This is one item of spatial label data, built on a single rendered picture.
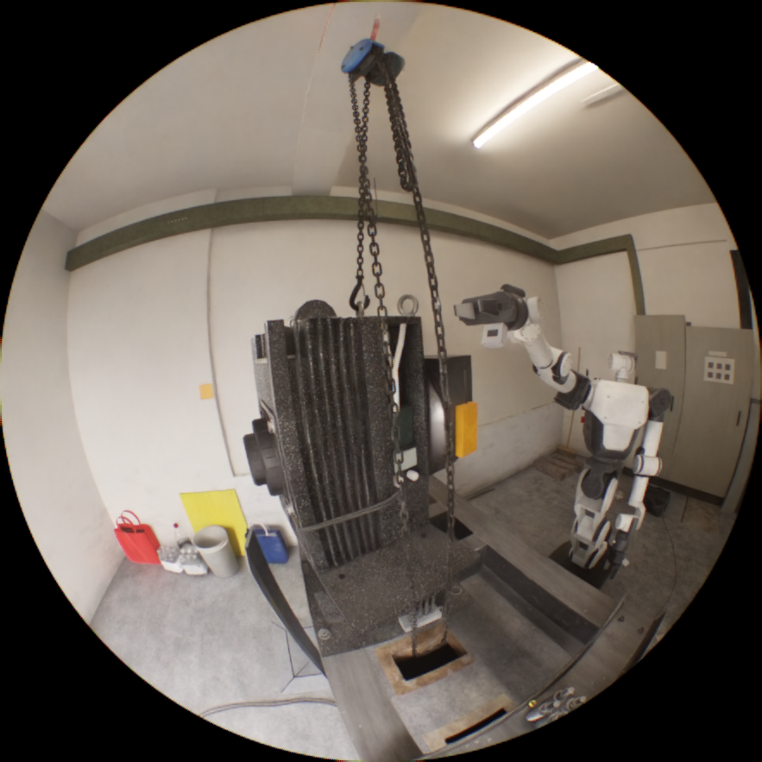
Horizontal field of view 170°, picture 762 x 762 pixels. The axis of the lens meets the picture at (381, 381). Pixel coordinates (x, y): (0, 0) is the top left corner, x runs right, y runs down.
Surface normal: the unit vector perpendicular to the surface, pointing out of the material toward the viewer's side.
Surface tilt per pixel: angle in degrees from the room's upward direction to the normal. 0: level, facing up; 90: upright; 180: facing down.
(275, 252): 90
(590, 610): 0
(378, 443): 90
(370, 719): 0
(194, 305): 90
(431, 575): 0
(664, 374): 90
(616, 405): 81
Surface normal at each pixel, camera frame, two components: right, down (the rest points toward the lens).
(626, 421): -0.52, 0.00
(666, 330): -0.93, 0.12
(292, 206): 0.35, 0.10
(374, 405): 0.54, 0.07
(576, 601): -0.08, -0.99
